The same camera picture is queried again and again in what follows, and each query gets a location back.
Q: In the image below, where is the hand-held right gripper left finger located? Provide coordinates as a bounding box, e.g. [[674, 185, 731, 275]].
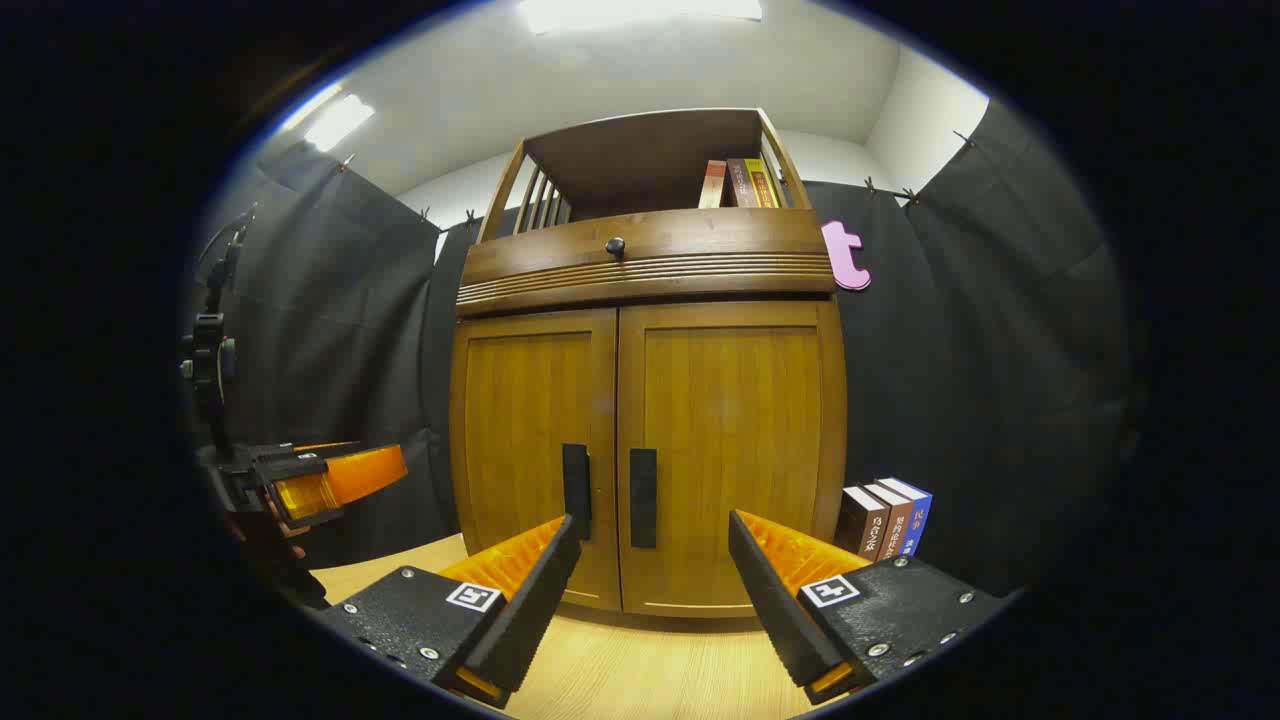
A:
[[318, 513, 583, 709]]

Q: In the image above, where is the small ceiling light panel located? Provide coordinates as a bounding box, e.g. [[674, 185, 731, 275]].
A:
[[280, 85, 376, 153]]

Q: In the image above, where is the wooden shoe cabinet door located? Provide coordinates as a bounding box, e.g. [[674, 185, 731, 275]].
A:
[[617, 297, 849, 619], [449, 308, 623, 613]]

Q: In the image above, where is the large ceiling light panel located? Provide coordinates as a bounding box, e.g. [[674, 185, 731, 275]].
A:
[[518, 0, 763, 36]]

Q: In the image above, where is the black backdrop cloth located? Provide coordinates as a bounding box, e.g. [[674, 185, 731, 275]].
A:
[[190, 100, 1136, 591]]

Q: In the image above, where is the wooden double-door shoe cabinet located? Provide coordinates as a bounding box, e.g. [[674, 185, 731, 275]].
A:
[[448, 107, 849, 621]]

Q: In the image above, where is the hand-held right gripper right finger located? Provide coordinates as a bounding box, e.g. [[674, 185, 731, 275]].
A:
[[727, 508, 1011, 706]]

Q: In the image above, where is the dark brown book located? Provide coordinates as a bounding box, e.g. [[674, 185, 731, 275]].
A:
[[835, 486, 891, 561]]

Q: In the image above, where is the blue book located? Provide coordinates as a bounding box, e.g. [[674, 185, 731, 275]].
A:
[[878, 477, 934, 558]]

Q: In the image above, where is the reddish brown book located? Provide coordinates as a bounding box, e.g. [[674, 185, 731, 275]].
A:
[[862, 482, 914, 563]]

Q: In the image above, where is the wooden drawer with black knob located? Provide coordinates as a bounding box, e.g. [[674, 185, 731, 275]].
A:
[[457, 207, 836, 319]]

